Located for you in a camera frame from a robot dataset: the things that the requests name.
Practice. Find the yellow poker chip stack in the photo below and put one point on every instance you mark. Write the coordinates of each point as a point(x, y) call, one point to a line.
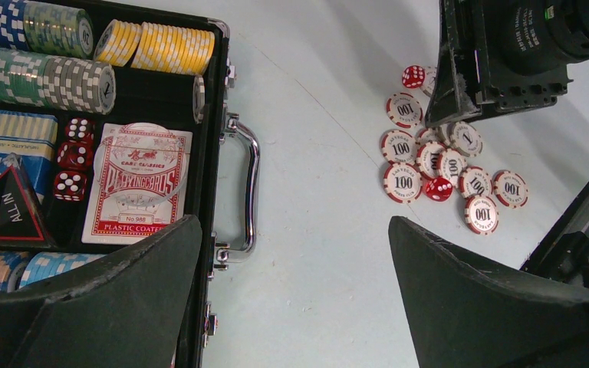
point(155, 47)

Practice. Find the grey white chip stack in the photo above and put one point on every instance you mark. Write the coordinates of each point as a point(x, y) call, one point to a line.
point(75, 84)

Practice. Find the black poker set case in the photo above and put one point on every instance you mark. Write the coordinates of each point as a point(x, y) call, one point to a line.
point(72, 29)

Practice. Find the red playing card deck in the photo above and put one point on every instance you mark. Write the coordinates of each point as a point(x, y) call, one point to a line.
point(112, 223)

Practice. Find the red die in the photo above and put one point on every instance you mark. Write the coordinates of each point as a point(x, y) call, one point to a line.
point(413, 77)
point(438, 189)

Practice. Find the light blue chip stack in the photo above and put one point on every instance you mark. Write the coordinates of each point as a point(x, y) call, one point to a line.
point(49, 264)

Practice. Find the clear round dealer button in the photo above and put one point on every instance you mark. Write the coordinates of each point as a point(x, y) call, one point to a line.
point(141, 163)

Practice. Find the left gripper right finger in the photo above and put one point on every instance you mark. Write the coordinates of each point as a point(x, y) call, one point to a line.
point(466, 310)

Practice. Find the blue patterned card deck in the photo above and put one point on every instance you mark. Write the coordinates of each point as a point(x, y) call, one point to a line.
point(31, 136)

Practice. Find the red dice in case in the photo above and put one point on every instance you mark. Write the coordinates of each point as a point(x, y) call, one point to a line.
point(74, 158)

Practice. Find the black all-in triangle marker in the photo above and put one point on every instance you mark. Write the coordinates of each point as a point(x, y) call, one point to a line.
point(21, 221)

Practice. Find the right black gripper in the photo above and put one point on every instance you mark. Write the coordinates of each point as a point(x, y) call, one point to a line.
point(503, 57)

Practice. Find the white dealer chip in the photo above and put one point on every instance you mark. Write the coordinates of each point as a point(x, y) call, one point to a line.
point(198, 98)

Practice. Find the green poker chip stack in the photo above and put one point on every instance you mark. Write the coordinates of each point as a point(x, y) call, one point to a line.
point(22, 77)

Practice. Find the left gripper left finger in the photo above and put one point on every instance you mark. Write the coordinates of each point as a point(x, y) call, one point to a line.
point(139, 306)

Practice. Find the white red chip stack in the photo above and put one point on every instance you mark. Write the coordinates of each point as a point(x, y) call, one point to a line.
point(415, 154)

